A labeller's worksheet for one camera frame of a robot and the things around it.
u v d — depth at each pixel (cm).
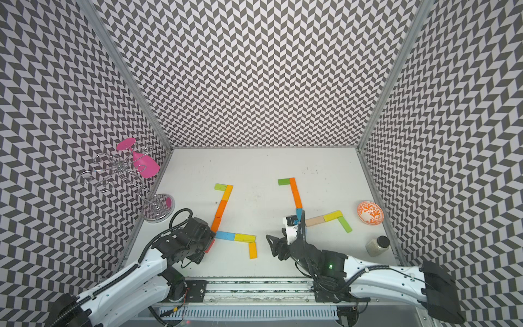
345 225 91
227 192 100
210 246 80
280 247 65
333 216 89
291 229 65
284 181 102
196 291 72
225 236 85
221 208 94
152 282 60
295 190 101
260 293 74
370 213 91
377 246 76
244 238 86
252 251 83
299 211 94
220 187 101
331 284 54
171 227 72
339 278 55
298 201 96
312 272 55
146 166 84
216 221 90
